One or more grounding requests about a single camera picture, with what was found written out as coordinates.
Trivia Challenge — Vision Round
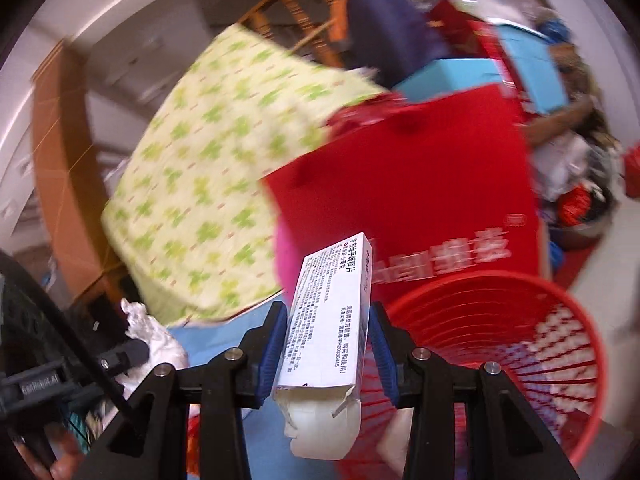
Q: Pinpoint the red gift box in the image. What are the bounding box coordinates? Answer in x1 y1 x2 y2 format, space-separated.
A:
430 0 531 126

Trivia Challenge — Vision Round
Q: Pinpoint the light blue cardboard box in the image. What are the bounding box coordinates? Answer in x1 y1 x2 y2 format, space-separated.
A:
392 57 506 106

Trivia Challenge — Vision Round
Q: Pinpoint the red plastic wrapper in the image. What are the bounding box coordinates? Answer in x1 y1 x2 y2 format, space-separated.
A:
186 400 242 477

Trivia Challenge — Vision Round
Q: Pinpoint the metal basin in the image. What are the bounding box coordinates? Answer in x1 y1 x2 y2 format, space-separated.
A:
547 200 616 253

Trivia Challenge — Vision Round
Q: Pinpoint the shiny red plastic bag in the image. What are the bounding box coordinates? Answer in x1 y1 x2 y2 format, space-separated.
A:
325 94 413 137

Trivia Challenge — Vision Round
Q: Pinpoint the red paper bag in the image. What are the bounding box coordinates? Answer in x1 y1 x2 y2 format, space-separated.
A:
262 82 543 306

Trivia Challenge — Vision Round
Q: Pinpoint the pile of colourful clothes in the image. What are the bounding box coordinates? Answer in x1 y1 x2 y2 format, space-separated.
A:
64 400 107 447

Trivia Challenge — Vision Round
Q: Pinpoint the person's left hand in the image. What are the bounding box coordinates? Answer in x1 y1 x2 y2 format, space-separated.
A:
47 437 88 480

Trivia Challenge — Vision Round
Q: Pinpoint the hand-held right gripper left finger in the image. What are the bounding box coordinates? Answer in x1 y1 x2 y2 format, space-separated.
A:
75 301 290 480

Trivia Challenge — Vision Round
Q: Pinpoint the white medicine box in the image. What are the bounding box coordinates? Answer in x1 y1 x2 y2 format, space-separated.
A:
272 232 375 461

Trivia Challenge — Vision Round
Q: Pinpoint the navy fabric bag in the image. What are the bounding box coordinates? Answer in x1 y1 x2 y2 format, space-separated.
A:
345 0 451 88

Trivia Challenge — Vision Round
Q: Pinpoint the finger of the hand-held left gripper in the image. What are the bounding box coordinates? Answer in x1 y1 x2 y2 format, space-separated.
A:
97 339 151 376

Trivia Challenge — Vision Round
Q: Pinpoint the green clover print quilt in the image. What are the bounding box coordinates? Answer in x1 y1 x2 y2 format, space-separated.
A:
100 25 396 323

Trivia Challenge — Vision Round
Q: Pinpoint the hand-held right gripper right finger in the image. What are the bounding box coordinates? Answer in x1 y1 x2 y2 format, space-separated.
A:
369 302 581 480

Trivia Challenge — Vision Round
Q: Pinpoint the small red plastic bag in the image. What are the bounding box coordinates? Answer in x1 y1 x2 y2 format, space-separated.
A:
557 187 596 223

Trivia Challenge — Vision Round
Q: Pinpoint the red plastic basket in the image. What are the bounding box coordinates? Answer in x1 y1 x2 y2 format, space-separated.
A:
335 270 618 480

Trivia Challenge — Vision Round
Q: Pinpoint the wooden chair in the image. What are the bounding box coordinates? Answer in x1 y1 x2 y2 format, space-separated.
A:
240 0 361 68

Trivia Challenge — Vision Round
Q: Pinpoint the light blue blanket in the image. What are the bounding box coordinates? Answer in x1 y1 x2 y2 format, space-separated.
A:
167 300 401 480

